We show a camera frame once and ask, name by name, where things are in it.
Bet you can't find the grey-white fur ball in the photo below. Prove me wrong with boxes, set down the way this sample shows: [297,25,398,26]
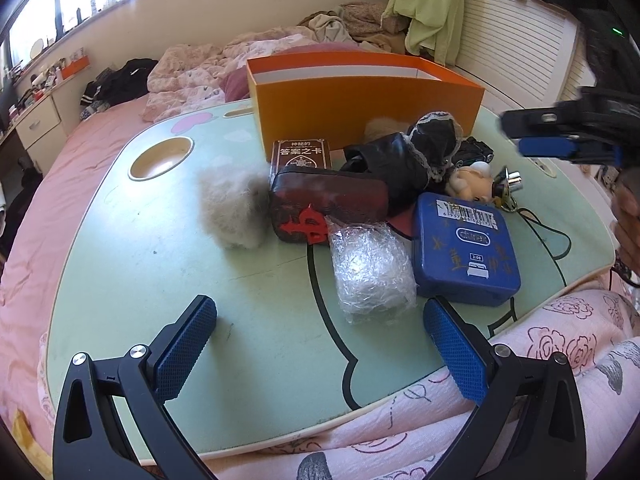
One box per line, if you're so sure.
[197,167,273,251]

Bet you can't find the black lace-trimmed cloth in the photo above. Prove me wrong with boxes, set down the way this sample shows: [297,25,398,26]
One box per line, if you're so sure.
[342,112,463,216]

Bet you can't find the brown card box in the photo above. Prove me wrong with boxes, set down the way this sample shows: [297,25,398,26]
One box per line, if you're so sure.
[270,138,332,173]

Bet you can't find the beige clothes pile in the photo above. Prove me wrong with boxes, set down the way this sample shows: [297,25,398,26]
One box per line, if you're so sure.
[297,1,408,53]

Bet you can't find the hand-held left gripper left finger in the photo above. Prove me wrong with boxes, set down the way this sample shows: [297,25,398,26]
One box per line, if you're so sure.
[52,294,218,480]

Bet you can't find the pink floral pajama pants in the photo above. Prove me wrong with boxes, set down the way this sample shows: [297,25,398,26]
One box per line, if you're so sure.
[200,287,640,480]

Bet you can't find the metal keychain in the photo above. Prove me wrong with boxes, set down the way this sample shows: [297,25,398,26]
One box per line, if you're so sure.
[492,167,526,211]

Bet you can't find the black toy car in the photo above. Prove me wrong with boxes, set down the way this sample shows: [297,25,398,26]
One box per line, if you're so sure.
[457,136,496,166]

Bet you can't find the orange tray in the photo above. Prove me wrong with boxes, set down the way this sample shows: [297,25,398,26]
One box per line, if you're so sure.
[59,55,92,78]

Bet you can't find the small doll figurine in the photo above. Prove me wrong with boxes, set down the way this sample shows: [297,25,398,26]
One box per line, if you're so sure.
[446,161,496,203]

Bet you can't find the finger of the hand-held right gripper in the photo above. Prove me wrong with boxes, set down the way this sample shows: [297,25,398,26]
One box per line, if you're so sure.
[501,102,581,139]
[518,136,580,161]

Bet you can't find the maroon pillow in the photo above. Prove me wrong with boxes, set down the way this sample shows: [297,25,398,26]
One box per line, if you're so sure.
[222,42,361,103]

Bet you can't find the clear plastic wrap bundle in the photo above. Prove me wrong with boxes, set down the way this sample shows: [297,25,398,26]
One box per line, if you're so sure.
[325,220,418,326]

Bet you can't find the pink floral duvet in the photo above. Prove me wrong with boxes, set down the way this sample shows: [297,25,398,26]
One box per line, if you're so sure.
[142,32,331,123]

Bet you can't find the orange cardboard box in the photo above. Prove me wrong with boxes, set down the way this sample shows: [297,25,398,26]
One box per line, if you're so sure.
[246,55,487,158]

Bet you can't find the person's right hand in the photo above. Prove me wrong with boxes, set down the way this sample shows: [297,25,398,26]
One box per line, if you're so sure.
[612,167,640,281]

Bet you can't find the green lap desk desktop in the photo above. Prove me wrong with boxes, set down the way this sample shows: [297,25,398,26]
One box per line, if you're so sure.
[40,97,618,461]

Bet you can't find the black clothes pile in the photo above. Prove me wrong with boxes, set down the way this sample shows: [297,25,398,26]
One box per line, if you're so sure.
[80,58,160,121]

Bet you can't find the white nightstand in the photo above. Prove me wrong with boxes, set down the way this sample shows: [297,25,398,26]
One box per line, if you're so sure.
[15,92,68,163]

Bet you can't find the blue tin box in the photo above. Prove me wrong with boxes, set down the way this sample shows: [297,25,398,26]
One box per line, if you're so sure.
[411,191,522,308]

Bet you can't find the dark red case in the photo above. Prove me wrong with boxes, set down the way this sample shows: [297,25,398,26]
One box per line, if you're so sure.
[269,167,393,246]

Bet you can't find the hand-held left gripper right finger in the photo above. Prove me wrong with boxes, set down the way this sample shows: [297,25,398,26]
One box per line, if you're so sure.
[422,295,588,480]

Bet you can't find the black cable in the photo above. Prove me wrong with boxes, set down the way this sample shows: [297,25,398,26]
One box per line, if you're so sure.
[515,207,573,263]

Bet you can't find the green curtain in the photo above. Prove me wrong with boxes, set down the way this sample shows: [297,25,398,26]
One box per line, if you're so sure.
[382,0,466,66]

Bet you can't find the red plastic sword charm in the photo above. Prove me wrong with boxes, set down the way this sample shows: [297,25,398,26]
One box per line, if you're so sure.
[280,203,331,245]

